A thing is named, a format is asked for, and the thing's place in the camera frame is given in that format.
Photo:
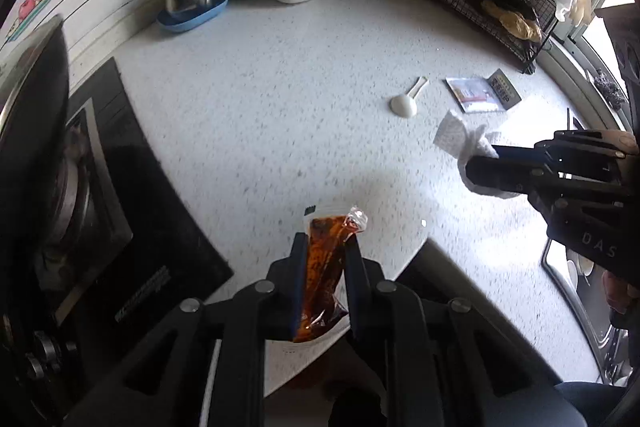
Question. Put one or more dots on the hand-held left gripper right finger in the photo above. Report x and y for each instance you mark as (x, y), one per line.
(352, 287)

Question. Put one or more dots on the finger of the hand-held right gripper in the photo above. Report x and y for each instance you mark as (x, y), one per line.
(580, 154)
(505, 174)

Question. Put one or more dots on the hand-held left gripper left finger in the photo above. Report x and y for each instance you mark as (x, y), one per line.
(300, 287)

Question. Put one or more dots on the red chili sauce packet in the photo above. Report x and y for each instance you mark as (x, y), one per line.
(325, 257)

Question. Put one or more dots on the white textured cloth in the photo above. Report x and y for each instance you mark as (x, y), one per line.
(452, 134)

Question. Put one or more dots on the yellowish rubber glove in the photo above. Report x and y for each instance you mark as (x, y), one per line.
(582, 9)

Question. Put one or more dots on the person's right hand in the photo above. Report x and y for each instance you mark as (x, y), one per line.
(617, 292)

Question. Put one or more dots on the steel wool scrubber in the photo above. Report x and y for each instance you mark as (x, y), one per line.
(611, 89)

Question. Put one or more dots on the pink and grey sachet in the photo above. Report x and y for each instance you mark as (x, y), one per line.
(475, 94)

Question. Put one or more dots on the stainless steel sink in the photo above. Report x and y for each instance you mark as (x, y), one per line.
(600, 347)

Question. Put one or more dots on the white plastic spoon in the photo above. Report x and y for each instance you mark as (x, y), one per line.
(402, 105)

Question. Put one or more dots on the brown bag on rack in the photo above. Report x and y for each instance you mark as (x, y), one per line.
(520, 27)

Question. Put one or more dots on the black glass stove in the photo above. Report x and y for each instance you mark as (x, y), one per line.
(165, 227)

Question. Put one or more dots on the person's trouser leg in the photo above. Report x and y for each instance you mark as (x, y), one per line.
(595, 407)

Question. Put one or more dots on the blue plastic tray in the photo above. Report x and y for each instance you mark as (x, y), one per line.
(185, 23)

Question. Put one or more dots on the dark wok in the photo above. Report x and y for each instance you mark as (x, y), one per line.
(30, 107)

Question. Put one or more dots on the red apples wall sticker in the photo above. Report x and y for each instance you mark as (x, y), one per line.
(30, 9)

